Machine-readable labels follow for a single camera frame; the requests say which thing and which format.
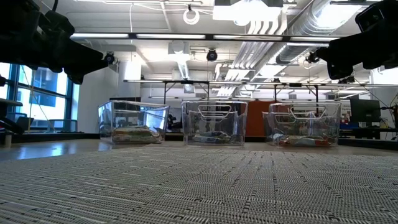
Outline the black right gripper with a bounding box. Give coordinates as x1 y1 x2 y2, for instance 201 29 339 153
315 29 398 81

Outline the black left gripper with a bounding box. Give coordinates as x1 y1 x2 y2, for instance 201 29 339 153
0 0 110 85

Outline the purple granola bar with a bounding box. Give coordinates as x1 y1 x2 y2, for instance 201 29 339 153
214 133 242 146
194 132 233 144

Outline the large window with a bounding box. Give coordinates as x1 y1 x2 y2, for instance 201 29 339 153
0 62 80 133

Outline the black computer monitor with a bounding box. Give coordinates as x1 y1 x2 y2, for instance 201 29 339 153
349 98 382 124

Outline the clear plastic bin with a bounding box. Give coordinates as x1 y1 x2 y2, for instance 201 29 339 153
181 100 249 147
262 101 342 147
98 100 171 146

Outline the large grey desk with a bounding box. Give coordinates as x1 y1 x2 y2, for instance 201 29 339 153
0 98 25 135

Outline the black office desk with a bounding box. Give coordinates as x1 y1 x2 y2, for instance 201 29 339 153
338 123 398 140

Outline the white ceiling pipe bundle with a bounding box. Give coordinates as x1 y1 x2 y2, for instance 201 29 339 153
217 18 290 97

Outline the long linear ceiling light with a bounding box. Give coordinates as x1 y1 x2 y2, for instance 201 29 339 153
70 32 340 43

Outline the orange partition panel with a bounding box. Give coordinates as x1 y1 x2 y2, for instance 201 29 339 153
245 100 289 138

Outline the grey woven placemat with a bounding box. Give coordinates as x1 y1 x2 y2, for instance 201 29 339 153
0 145 398 224

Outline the silver ventilation duct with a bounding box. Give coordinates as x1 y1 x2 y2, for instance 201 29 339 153
275 0 363 65

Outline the black metal rack frame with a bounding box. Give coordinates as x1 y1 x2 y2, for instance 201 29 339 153
274 82 320 104
163 80 211 105

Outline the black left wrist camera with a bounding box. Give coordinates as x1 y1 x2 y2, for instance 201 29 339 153
43 10 76 35

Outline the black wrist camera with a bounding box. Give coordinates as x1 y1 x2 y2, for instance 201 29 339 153
43 10 76 35
355 0 398 32

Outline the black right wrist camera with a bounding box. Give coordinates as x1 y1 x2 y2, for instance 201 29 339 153
355 0 398 32

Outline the white cable coil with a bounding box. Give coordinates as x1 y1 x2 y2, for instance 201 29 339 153
182 8 200 26

